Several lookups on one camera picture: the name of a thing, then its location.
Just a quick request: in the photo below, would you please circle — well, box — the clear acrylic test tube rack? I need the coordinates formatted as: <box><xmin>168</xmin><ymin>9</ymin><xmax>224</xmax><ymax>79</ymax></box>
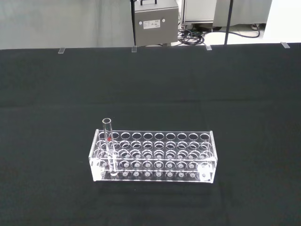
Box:
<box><xmin>88</xmin><ymin>129</ymin><xmax>218</xmax><ymax>184</ymax></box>

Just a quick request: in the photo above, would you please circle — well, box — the grey equipment case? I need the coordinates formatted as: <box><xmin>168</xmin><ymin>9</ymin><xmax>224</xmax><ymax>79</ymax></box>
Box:
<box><xmin>130</xmin><ymin>0</ymin><xmax>179</xmax><ymax>47</ymax></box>

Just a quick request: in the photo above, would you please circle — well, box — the black bench cloth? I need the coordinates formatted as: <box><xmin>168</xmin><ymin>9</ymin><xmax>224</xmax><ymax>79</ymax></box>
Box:
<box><xmin>0</xmin><ymin>42</ymin><xmax>301</xmax><ymax>226</ymax></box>

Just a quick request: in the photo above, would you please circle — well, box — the white cabinet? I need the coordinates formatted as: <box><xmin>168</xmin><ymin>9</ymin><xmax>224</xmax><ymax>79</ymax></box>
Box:
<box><xmin>181</xmin><ymin>0</ymin><xmax>217</xmax><ymax>24</ymax></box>

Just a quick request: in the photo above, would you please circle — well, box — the black tripod pole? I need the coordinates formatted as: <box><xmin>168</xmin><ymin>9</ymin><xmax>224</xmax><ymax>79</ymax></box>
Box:
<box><xmin>224</xmin><ymin>0</ymin><xmax>234</xmax><ymax>45</ymax></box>

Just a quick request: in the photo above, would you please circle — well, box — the black floor cable bundle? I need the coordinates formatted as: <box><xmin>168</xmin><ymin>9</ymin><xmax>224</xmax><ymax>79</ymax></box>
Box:
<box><xmin>177</xmin><ymin>23</ymin><xmax>261</xmax><ymax>46</ymax></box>

